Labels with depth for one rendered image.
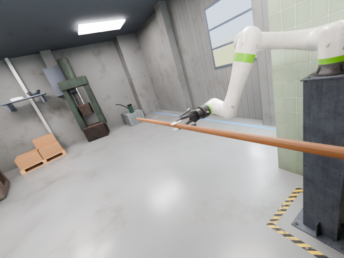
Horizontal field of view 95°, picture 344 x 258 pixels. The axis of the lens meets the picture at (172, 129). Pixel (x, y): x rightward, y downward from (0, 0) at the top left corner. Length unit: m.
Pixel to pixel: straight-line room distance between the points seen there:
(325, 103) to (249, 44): 0.53
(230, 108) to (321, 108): 0.49
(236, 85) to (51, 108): 6.40
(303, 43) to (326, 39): 0.15
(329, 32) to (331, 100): 0.34
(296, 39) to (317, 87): 0.31
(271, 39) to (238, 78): 0.32
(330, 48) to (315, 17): 0.63
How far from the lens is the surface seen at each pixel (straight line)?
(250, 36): 1.04
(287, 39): 1.28
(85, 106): 6.11
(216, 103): 1.14
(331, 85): 1.19
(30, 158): 6.06
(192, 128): 0.85
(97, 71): 6.98
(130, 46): 7.00
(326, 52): 1.20
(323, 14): 1.77
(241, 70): 1.05
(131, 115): 5.94
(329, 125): 1.27
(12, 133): 7.14
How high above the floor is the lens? 1.46
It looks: 20 degrees down
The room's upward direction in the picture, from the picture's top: 17 degrees counter-clockwise
